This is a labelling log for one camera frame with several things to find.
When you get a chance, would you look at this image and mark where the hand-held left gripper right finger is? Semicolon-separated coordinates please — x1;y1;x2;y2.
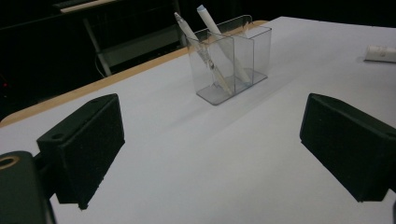
299;91;396;203

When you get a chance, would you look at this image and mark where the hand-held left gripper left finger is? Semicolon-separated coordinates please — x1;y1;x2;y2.
35;92;126;211

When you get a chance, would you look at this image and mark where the white tube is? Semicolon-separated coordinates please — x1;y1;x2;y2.
364;44;396;64

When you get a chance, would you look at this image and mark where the clear plastic pen holder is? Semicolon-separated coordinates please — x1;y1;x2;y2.
186;14;273;106

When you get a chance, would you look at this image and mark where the clear barrel pen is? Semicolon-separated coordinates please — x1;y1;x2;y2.
173;11;234;96

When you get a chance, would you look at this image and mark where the white pen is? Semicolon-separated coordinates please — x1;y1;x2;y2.
196;4;252;85

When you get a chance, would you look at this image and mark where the wooden table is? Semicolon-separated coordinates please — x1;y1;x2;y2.
0;20;269;129

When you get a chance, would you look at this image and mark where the grey metal stand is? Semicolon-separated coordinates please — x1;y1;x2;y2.
81;16;185;77

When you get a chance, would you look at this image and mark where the white board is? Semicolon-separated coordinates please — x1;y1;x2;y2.
0;15;396;224

